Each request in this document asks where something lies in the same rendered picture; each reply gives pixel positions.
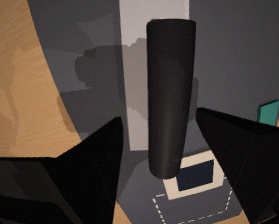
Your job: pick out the dark grey flat mat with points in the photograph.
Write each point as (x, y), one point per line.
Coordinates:
(236, 70)

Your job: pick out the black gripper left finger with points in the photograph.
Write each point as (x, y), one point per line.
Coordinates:
(81, 181)

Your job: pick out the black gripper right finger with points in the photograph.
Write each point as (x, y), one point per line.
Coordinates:
(248, 153)

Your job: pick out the cream tile with dark square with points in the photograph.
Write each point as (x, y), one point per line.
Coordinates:
(199, 171)

